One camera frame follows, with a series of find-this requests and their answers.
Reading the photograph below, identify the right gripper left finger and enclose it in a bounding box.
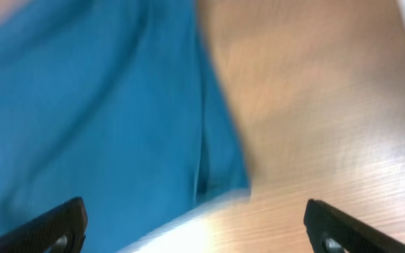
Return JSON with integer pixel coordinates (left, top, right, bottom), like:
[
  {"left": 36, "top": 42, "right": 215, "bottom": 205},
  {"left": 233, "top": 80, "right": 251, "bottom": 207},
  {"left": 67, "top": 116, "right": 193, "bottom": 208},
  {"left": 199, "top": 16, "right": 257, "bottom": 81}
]
[{"left": 0, "top": 197, "right": 88, "bottom": 253}]

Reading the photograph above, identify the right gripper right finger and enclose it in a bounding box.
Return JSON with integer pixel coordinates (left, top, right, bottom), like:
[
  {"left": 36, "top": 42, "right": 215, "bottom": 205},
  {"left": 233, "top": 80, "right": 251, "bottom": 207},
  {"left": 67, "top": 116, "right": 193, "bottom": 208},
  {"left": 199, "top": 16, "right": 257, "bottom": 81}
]
[{"left": 304, "top": 199, "right": 405, "bottom": 253}]

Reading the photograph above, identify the dark blue polo shirt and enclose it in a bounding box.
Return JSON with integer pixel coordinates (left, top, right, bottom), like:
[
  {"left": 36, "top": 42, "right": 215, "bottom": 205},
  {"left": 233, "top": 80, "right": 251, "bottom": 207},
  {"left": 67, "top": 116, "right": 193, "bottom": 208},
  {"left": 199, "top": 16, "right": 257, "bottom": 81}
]
[{"left": 0, "top": 0, "right": 249, "bottom": 252}]

